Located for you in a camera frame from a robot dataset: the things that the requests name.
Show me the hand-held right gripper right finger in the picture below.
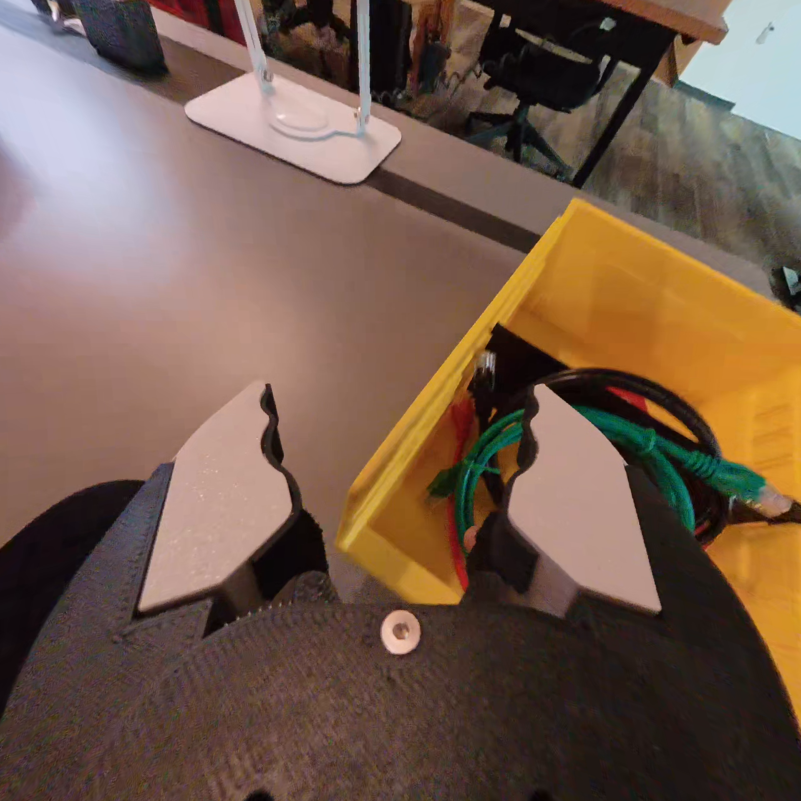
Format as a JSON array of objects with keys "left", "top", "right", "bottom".
[{"left": 466, "top": 383, "right": 663, "bottom": 617}]

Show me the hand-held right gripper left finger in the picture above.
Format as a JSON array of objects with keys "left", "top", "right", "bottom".
[{"left": 136, "top": 382, "right": 329, "bottom": 617}]

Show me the black ethernet cable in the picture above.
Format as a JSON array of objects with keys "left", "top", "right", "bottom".
[{"left": 469, "top": 350, "right": 801, "bottom": 539}]

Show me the green ethernet cable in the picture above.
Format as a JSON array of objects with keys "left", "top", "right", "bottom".
[{"left": 427, "top": 407, "right": 796, "bottom": 552}]

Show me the yellow plastic bin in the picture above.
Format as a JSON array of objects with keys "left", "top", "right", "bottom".
[{"left": 335, "top": 197, "right": 801, "bottom": 720}]

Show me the grey desk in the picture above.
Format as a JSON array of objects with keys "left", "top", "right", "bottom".
[{"left": 0, "top": 0, "right": 777, "bottom": 552}]

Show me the dark bin divider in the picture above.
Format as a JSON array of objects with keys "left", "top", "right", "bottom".
[{"left": 485, "top": 322, "right": 570, "bottom": 401}]

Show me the white board stand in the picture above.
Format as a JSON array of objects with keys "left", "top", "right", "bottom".
[{"left": 184, "top": 0, "right": 403, "bottom": 185}]

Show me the black office chair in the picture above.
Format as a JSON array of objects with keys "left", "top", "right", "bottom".
[{"left": 466, "top": 13, "right": 617, "bottom": 182}]

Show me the grey power box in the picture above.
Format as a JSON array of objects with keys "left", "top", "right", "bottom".
[{"left": 72, "top": 0, "right": 166, "bottom": 71}]

